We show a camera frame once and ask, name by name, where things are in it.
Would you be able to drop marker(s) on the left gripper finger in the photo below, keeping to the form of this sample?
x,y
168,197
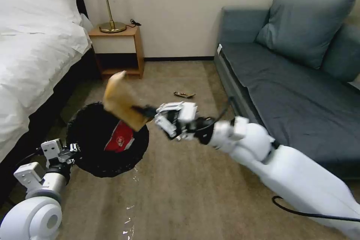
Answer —
x,y
71,161
73,148

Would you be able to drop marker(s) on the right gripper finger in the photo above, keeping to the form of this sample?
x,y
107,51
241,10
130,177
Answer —
x,y
166,108
166,126

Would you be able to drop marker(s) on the black round trash bin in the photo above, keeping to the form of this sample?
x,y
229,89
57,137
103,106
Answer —
x,y
87,155

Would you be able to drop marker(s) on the brown paper bag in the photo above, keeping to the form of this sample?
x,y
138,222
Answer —
x,y
119,102

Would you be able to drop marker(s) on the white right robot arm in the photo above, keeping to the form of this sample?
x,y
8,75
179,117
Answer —
x,y
284,164

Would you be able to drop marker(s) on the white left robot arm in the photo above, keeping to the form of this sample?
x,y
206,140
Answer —
x,y
36,209

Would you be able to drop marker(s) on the dark crumpled snack wrapper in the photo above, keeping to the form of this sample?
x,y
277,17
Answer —
x,y
184,94

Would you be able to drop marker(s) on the red and white packet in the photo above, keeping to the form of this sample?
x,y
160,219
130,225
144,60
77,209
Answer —
x,y
119,138

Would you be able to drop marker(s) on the white sofa tag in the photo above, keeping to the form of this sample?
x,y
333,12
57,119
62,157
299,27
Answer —
x,y
219,48

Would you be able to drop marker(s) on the wooden nightstand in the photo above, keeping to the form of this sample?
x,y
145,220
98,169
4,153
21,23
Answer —
x,y
118,40

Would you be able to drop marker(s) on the blue-grey sofa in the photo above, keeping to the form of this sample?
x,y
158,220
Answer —
x,y
281,88

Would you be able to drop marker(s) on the brass table lamp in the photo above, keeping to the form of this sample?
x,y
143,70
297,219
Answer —
x,y
112,27

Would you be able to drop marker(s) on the white bed duvet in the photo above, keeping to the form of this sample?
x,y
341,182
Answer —
x,y
36,40

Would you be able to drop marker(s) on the large blue-grey cushion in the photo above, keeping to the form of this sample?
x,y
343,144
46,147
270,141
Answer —
x,y
303,26

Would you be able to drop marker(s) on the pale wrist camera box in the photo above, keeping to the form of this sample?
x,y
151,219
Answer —
x,y
188,113
51,147

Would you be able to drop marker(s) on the black bed frame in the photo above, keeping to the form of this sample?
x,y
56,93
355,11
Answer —
x,y
42,127

